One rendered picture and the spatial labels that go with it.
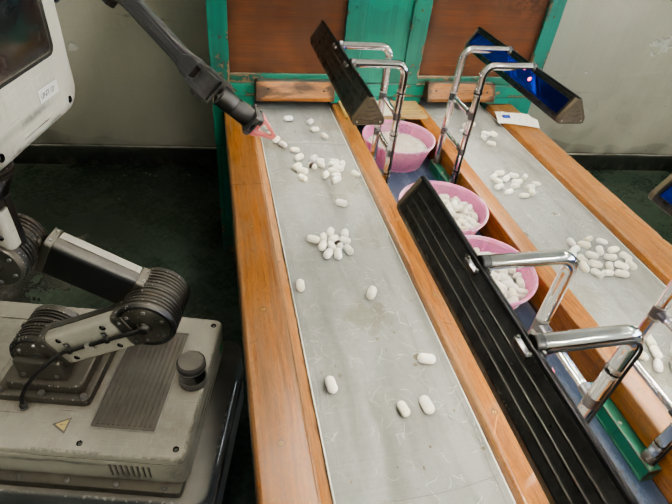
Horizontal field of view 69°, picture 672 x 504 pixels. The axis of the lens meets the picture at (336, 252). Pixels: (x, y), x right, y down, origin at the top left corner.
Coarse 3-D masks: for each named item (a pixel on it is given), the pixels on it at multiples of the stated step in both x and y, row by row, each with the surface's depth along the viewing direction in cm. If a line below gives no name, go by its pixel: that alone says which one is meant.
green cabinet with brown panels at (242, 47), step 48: (240, 0) 168; (288, 0) 171; (336, 0) 174; (384, 0) 177; (432, 0) 180; (480, 0) 184; (528, 0) 188; (240, 48) 178; (288, 48) 181; (432, 48) 192; (528, 48) 201
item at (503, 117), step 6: (498, 114) 202; (504, 114) 203; (510, 114) 203; (516, 114) 204; (522, 114) 205; (498, 120) 199; (504, 120) 198; (510, 120) 198; (516, 120) 199; (522, 120) 200; (528, 120) 200; (534, 120) 201; (534, 126) 196
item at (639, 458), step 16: (656, 304) 88; (656, 320) 89; (640, 368) 93; (656, 384) 90; (608, 400) 103; (608, 416) 101; (608, 432) 101; (624, 432) 97; (624, 448) 97; (640, 448) 95; (656, 448) 90; (640, 464) 94; (656, 464) 93; (640, 480) 94
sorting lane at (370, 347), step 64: (320, 128) 183; (320, 192) 150; (320, 256) 126; (384, 256) 129; (320, 320) 109; (384, 320) 111; (320, 384) 96; (384, 384) 98; (448, 384) 99; (384, 448) 87; (448, 448) 88
